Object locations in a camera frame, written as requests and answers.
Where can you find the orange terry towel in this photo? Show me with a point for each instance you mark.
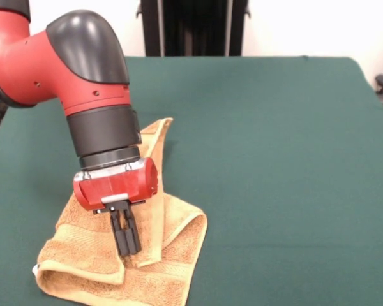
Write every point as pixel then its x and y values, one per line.
pixel 83 248

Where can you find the dark green table cloth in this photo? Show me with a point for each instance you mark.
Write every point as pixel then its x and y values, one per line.
pixel 274 159

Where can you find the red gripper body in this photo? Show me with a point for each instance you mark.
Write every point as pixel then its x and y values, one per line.
pixel 118 188

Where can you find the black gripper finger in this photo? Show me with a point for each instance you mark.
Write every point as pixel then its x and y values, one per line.
pixel 134 232
pixel 121 236

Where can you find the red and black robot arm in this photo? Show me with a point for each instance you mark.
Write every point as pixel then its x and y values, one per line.
pixel 83 79

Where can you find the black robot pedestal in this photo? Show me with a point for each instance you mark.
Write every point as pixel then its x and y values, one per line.
pixel 194 25

